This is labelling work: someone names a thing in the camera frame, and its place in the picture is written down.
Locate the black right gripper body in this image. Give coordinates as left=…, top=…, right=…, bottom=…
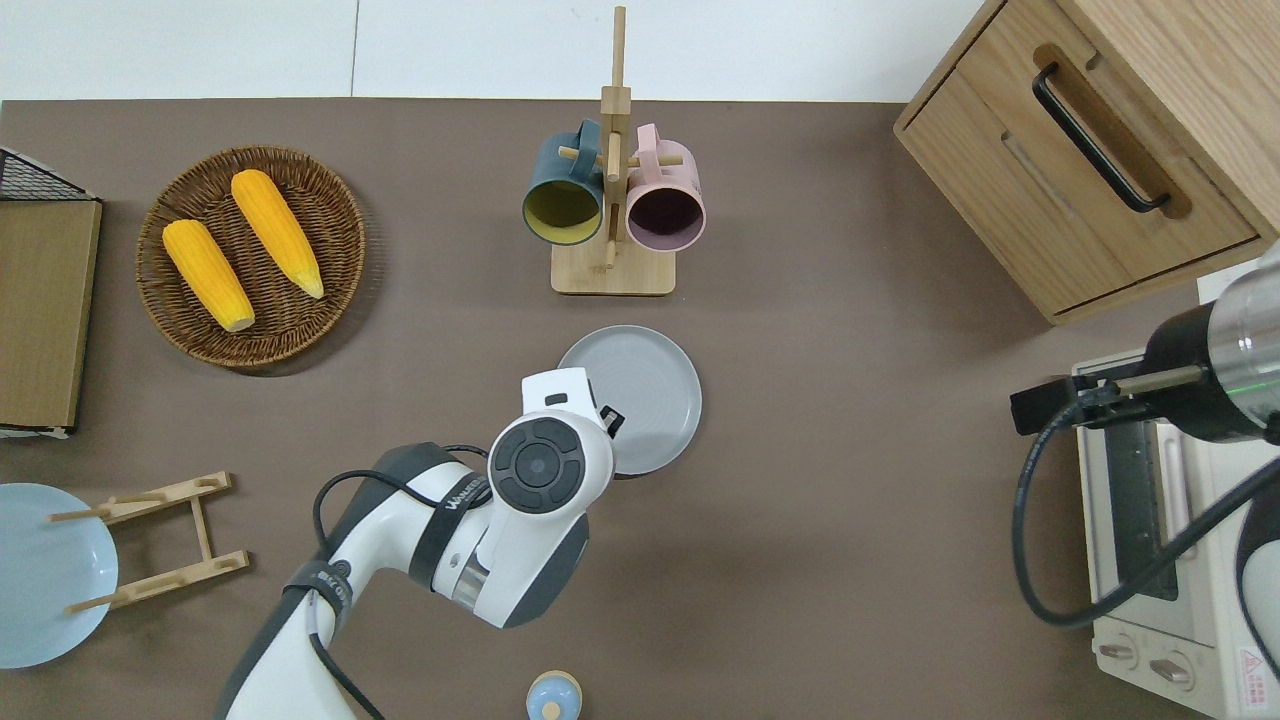
left=1009, top=298, right=1273, bottom=447

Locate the gray plate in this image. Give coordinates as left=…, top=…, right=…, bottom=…
left=556, top=325, right=703, bottom=479

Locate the wooden plate rack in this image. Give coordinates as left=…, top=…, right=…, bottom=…
left=48, top=471, right=252, bottom=614

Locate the light blue plate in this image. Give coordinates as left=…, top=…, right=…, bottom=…
left=0, top=483, right=120, bottom=670

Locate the wooden mug tree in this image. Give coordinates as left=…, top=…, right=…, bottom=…
left=550, top=5, right=687, bottom=297

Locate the cream toaster oven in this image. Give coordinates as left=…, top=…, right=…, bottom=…
left=1071, top=349, right=1280, bottom=720

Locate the pink mug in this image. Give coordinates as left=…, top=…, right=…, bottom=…
left=625, top=123, right=708, bottom=252

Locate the dark teal mug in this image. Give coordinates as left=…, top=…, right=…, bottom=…
left=521, top=119, right=607, bottom=248

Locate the wooden cabinet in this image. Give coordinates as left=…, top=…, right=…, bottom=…
left=893, top=0, right=1280, bottom=327

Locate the blue service bell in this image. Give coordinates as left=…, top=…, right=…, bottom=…
left=526, top=670, right=584, bottom=720

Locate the brown wicker basket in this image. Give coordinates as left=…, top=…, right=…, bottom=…
left=135, top=146, right=368, bottom=370

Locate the long yellow corn cob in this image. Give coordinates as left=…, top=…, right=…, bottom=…
left=230, top=169, right=326, bottom=301

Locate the short yellow corn cob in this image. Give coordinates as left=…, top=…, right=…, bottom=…
left=161, top=219, right=257, bottom=334

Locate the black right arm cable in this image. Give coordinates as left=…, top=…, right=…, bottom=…
left=1011, top=366, right=1280, bottom=629

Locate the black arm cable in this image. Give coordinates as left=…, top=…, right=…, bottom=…
left=311, top=443, right=493, bottom=720
left=1011, top=366, right=1280, bottom=629

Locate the black cabinet handle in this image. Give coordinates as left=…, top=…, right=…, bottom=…
left=1032, top=62, right=1172, bottom=215

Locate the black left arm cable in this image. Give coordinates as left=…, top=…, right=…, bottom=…
left=311, top=443, right=493, bottom=720

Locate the wire shelf with wood boards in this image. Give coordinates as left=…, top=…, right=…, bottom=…
left=0, top=147, right=104, bottom=441

